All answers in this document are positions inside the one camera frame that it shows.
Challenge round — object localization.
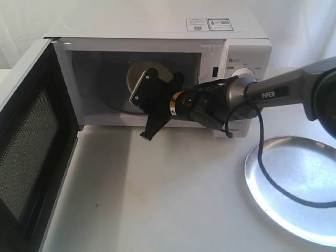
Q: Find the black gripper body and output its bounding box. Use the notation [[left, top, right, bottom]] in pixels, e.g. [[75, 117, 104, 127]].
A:
[[136, 67, 184, 142]]

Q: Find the white ceramic bowl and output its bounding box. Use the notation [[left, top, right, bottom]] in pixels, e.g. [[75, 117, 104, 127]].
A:
[[126, 60, 174, 96]]

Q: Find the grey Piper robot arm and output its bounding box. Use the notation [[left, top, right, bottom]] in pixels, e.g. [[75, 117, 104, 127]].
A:
[[129, 57, 335, 140]]

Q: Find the white microwave oven body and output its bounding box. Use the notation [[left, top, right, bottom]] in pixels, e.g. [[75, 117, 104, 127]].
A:
[[45, 1, 272, 137]]

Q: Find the white printed label sticker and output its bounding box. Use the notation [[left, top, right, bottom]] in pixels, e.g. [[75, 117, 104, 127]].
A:
[[186, 18, 234, 32]]

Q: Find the upper white control knob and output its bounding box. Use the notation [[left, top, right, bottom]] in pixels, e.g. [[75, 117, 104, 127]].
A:
[[231, 68, 257, 83]]

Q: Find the round silver metal tray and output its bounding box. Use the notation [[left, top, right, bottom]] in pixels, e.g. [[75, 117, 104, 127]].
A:
[[244, 136, 335, 248]]

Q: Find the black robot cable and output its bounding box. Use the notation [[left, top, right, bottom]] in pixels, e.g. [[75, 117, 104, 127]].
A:
[[196, 76, 336, 206]]

